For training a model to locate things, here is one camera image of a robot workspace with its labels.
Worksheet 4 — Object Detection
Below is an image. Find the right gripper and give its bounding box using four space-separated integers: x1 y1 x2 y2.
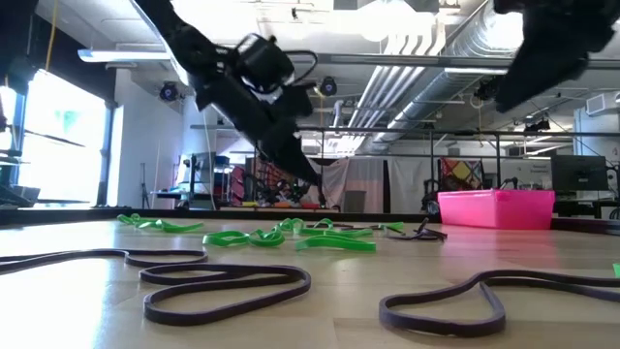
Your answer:
495 12 620 112

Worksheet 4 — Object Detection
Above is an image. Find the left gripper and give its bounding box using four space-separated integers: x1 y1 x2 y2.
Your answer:
196 76 325 188

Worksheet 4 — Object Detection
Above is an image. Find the pink plastic basket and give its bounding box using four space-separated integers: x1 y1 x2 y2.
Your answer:
437 188 556 231

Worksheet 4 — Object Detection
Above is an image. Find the dark rubber band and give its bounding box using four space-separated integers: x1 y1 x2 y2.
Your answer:
379 270 620 339
387 217 450 242
314 221 369 231
139 264 312 327
0 248 209 275

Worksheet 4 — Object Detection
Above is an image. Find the red web pattern tapestry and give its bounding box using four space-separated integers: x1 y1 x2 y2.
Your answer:
244 157 301 204

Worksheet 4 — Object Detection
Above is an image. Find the black ceiling spotlight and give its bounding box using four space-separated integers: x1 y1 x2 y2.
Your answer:
522 114 552 134

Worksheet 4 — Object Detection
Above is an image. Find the white hanging sheet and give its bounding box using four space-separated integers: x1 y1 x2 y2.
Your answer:
309 155 387 214
387 155 441 214

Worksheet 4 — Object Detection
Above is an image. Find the grey chair back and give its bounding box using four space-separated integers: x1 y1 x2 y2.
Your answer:
344 189 368 214

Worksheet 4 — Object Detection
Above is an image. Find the monitor on black stand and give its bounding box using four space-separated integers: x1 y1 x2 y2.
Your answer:
177 151 218 210

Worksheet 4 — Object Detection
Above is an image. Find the black computer monitor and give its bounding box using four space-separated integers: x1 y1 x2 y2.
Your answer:
550 154 610 192

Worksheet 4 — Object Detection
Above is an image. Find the colourful geometric tapestry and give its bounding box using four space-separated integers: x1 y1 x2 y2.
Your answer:
439 157 485 192

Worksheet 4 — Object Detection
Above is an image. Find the grey ceiling beam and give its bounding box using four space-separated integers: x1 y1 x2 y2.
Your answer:
317 50 620 69

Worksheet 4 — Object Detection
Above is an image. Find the black tripod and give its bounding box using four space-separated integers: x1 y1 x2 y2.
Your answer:
139 162 152 209

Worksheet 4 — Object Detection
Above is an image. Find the fluorescent ceiling light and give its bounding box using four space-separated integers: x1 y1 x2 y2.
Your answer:
77 47 174 64

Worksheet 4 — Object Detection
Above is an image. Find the dark side desk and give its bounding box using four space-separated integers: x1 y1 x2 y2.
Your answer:
0 123 43 209

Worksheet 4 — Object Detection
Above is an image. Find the white wall air unit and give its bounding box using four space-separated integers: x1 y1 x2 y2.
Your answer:
584 90 620 118

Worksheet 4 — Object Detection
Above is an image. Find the black ceiling cable reel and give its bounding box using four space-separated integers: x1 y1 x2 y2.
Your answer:
319 75 339 98

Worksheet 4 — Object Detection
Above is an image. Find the black metal rig frame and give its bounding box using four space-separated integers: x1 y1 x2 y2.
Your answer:
190 124 620 215

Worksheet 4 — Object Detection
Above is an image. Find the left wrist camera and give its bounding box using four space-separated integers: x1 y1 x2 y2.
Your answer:
234 32 296 96

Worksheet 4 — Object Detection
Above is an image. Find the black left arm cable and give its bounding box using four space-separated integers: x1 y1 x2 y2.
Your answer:
285 48 320 87

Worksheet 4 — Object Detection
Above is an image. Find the silver spiral air duct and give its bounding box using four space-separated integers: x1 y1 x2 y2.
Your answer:
370 0 529 154

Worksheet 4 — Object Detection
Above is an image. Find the round ceiling camera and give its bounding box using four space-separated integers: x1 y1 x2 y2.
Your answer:
158 80 180 103

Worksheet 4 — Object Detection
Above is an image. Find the black aluminium table frame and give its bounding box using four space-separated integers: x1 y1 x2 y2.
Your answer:
0 206 620 233

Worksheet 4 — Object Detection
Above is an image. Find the yellow hanging cable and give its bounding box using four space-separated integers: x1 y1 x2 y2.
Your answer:
46 0 59 73

